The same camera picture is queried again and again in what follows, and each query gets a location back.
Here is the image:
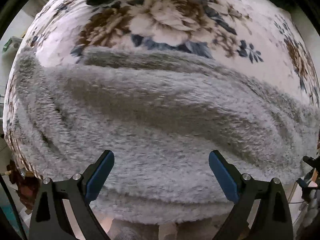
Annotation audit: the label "green white package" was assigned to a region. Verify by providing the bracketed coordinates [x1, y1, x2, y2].
[2, 36, 23, 54]

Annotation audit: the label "grey fluffy pants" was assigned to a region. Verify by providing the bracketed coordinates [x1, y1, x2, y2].
[4, 47, 319, 224]

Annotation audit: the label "floral bed blanket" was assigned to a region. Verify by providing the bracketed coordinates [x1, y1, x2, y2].
[2, 0, 320, 181]

